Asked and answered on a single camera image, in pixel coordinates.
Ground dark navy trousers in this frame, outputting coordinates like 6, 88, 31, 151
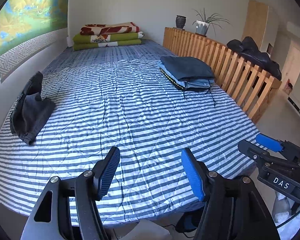
160, 56, 215, 81

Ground white gloved right hand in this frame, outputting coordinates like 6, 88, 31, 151
272, 191, 295, 224

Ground wooden slatted railing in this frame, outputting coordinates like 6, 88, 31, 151
162, 27, 282, 124

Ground blue white striped bedspread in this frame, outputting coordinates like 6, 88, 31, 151
0, 41, 258, 226

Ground folded light blue jeans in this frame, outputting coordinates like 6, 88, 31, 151
158, 62, 215, 90

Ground dark grey crumpled garment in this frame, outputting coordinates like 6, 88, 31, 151
10, 72, 55, 145

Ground black garment with yellow trim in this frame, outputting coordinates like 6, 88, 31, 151
159, 68, 185, 92

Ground black jacket on railing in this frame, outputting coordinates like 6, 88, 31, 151
226, 36, 282, 81

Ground wooden door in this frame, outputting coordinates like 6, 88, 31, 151
241, 0, 269, 49

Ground potted plant white pot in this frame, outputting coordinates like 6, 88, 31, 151
192, 7, 232, 37

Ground folded green red blankets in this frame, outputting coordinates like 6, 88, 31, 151
73, 22, 144, 51

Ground dark ceramic vase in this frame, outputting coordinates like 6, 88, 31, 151
175, 15, 186, 29

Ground landscape wall tapestry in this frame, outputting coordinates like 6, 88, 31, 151
0, 0, 68, 81

